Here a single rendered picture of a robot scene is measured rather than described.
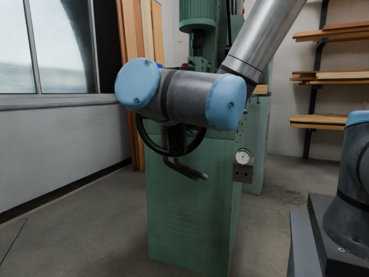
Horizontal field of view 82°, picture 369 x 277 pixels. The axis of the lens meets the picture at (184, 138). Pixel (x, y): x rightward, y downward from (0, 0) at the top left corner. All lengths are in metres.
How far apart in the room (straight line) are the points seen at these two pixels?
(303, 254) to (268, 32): 0.48
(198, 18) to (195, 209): 0.86
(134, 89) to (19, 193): 1.72
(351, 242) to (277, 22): 0.44
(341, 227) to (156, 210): 0.84
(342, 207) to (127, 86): 0.49
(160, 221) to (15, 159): 1.19
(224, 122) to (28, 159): 1.78
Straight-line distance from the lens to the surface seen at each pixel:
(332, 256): 0.54
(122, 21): 2.62
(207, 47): 1.20
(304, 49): 3.38
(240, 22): 1.28
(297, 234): 0.66
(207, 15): 1.08
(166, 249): 1.28
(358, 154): 0.48
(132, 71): 0.38
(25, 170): 1.99
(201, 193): 1.02
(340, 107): 3.41
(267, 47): 0.47
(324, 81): 2.89
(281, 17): 0.47
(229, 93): 0.32
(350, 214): 0.56
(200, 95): 0.33
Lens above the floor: 0.91
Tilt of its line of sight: 12 degrees down
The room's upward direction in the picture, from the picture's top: straight up
